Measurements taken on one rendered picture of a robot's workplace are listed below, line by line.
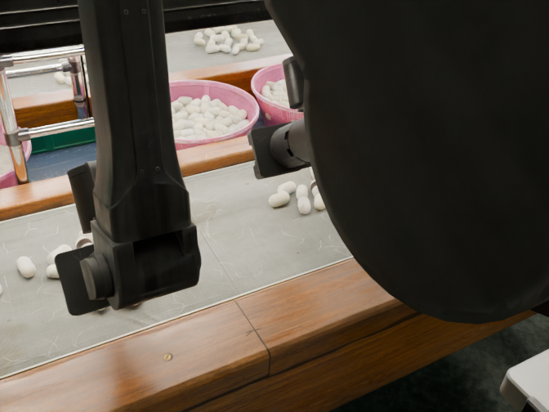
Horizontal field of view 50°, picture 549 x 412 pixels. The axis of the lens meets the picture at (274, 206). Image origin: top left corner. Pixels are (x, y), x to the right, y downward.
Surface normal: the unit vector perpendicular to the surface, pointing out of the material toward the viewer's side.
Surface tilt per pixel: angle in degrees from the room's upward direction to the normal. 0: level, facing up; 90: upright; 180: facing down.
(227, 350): 0
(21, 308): 0
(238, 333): 0
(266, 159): 53
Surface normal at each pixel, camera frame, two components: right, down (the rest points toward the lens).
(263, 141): 0.42, -0.07
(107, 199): -0.79, -0.01
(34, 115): 0.48, 0.53
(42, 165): 0.05, -0.81
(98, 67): -0.82, 0.23
